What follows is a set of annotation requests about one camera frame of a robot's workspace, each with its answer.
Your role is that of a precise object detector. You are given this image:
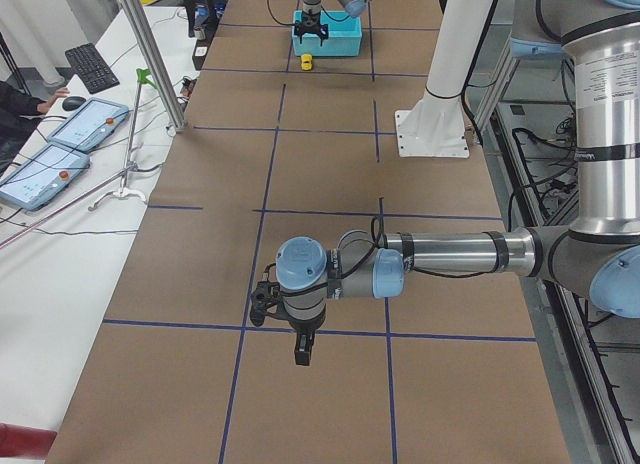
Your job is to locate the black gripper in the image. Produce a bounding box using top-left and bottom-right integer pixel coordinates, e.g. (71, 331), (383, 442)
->
(290, 317), (325, 366)
(294, 11), (328, 45)

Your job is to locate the seated person in background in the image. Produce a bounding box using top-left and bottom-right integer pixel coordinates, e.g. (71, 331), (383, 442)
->
(1, 81), (70, 172)

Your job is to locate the green handled reacher grabber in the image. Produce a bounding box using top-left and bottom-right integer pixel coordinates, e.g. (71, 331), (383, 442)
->
(88, 68), (155, 212)

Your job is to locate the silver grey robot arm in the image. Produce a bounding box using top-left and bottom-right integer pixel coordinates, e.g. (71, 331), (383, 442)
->
(293, 0), (372, 44)
(250, 0), (639, 365)

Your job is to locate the upper teach pendant tablet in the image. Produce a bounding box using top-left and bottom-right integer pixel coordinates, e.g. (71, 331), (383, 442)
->
(47, 98), (129, 153)

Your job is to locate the lower teach pendant tablet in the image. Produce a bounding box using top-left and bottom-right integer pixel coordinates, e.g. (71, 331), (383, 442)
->
(1, 144), (90, 211)

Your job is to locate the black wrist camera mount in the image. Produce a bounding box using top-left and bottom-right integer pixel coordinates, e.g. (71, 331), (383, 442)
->
(249, 280), (287, 327)

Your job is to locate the aluminium frame post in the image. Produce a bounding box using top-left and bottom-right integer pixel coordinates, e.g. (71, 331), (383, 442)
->
(118, 0), (186, 132)

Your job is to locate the light blue plastic bin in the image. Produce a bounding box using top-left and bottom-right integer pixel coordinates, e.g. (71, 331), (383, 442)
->
(291, 10), (362, 57)

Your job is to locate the black computer mouse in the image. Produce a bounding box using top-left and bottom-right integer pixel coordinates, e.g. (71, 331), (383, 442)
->
(61, 95), (86, 112)

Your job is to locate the teach pendant tablet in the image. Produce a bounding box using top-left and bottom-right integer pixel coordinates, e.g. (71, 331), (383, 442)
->
(47, 98), (129, 153)
(1, 144), (90, 211)

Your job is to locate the white camera stand pole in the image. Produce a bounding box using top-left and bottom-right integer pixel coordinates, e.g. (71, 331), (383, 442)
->
(395, 0), (498, 158)

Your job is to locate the black computer keyboard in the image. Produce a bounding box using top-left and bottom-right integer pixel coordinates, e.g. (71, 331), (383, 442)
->
(65, 43), (120, 94)

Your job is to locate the yellow beetle toy car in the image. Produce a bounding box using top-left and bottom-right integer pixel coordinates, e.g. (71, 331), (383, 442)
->
(300, 54), (314, 72)

